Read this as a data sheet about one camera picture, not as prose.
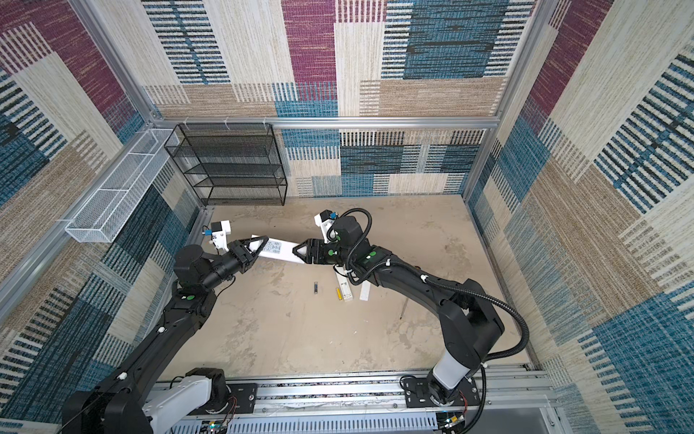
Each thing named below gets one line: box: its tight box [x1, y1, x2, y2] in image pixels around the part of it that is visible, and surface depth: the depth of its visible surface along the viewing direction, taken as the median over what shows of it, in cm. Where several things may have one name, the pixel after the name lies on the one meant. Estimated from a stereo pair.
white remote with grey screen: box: [249, 236, 306, 264], surface depth 76 cm
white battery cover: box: [358, 280, 372, 302], surface depth 95 cm
